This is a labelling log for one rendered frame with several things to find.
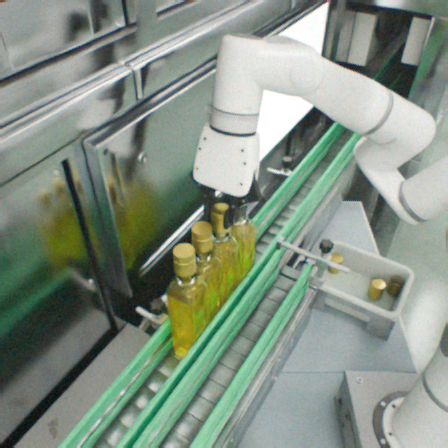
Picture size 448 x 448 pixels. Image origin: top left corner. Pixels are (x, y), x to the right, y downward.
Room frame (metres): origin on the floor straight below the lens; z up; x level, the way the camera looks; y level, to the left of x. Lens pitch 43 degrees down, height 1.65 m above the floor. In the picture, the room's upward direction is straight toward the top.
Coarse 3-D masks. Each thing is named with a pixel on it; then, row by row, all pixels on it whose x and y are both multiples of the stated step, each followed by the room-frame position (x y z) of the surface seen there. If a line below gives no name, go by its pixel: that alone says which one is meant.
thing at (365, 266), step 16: (352, 256) 0.79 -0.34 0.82; (368, 256) 0.77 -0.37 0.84; (352, 272) 0.77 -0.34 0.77; (368, 272) 0.76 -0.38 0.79; (384, 272) 0.74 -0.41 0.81; (400, 272) 0.73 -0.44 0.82; (320, 288) 0.67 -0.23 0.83; (336, 288) 0.72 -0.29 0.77; (352, 288) 0.72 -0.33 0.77; (368, 288) 0.72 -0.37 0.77; (368, 304) 0.61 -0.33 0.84; (384, 304) 0.67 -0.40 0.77; (400, 304) 0.61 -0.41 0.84
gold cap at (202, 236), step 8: (200, 224) 0.53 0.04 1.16; (208, 224) 0.53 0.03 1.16; (192, 232) 0.52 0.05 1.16; (200, 232) 0.51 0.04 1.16; (208, 232) 0.52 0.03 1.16; (192, 240) 0.52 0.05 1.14; (200, 240) 0.51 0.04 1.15; (208, 240) 0.51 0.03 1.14; (200, 248) 0.51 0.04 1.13; (208, 248) 0.51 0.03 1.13
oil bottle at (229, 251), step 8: (232, 240) 0.57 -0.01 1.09; (216, 248) 0.55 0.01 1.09; (224, 248) 0.55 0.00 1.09; (232, 248) 0.56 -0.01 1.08; (224, 256) 0.54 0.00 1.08; (232, 256) 0.56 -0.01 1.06; (224, 264) 0.54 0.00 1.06; (232, 264) 0.56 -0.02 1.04; (224, 272) 0.54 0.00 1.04; (232, 272) 0.56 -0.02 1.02; (224, 280) 0.54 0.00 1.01; (232, 280) 0.56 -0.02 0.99; (224, 288) 0.54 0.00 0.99; (232, 288) 0.56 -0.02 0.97; (224, 296) 0.54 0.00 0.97; (224, 304) 0.54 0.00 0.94
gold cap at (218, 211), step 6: (216, 204) 0.59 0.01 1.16; (222, 204) 0.59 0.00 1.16; (216, 210) 0.57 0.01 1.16; (222, 210) 0.57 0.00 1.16; (216, 216) 0.56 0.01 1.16; (222, 216) 0.56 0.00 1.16; (216, 222) 0.56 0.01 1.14; (222, 222) 0.56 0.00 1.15; (216, 228) 0.56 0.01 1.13; (222, 228) 0.56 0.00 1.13
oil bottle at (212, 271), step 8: (216, 256) 0.53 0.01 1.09; (200, 264) 0.51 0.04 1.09; (208, 264) 0.51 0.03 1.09; (216, 264) 0.52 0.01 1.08; (200, 272) 0.50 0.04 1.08; (208, 272) 0.50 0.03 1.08; (216, 272) 0.51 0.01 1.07; (208, 280) 0.49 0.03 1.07; (216, 280) 0.51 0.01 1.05; (216, 288) 0.51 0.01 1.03; (216, 296) 0.51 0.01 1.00; (216, 304) 0.51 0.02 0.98; (216, 312) 0.51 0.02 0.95
